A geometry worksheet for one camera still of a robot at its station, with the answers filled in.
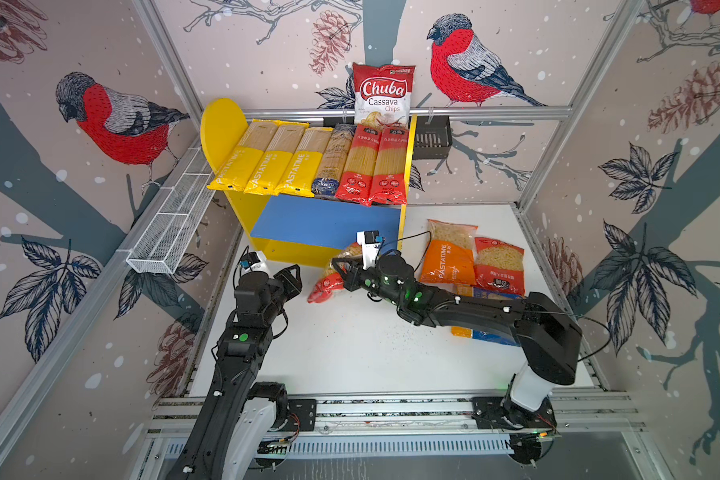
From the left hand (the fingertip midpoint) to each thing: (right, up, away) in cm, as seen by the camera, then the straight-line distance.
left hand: (293, 267), depth 75 cm
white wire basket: (-32, +15, +3) cm, 36 cm away
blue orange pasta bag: (+51, -10, +18) cm, 55 cm away
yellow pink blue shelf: (-4, +10, +21) cm, 23 cm away
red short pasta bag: (+63, -2, +23) cm, 68 cm away
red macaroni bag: (+10, -3, -2) cm, 11 cm away
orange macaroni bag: (+47, +1, +26) cm, 54 cm away
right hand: (+8, 0, -1) cm, 8 cm away
